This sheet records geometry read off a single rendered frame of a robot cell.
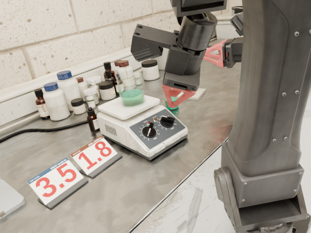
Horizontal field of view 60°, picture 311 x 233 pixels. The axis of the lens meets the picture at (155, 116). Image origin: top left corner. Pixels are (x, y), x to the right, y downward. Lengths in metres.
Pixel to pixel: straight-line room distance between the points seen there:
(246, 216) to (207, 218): 0.13
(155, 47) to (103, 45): 0.72
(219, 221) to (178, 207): 0.07
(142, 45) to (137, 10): 0.85
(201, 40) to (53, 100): 0.56
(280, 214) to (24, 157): 0.60
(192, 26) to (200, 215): 0.30
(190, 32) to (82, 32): 0.73
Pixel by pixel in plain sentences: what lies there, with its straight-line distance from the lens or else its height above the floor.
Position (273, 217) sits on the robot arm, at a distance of 0.35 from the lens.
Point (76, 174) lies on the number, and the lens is 0.60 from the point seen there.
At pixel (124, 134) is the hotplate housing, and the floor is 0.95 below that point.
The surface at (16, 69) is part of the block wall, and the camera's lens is 1.02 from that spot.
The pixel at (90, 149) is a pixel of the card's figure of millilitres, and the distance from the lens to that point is 0.63.
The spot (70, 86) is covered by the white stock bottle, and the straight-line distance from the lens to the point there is 0.94.
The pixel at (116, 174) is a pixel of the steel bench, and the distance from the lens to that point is 0.58.
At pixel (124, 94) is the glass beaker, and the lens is 0.64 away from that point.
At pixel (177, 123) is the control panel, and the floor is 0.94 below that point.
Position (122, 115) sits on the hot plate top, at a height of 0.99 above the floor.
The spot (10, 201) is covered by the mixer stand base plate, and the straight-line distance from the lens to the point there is 0.61.
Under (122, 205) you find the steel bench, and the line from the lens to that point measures 0.51.
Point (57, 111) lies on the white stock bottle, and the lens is 0.91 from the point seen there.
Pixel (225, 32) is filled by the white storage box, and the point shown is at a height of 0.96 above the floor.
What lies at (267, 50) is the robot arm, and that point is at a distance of 0.22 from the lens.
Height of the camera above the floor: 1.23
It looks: 25 degrees down
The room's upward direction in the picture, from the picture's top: 9 degrees counter-clockwise
